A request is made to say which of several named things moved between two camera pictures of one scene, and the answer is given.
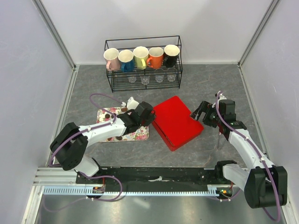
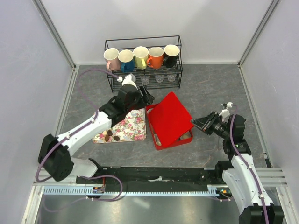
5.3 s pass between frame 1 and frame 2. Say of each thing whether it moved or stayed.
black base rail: stayed
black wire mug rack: stayed
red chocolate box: moved
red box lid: moved
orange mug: stayed
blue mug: stayed
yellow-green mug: stayed
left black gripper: moved
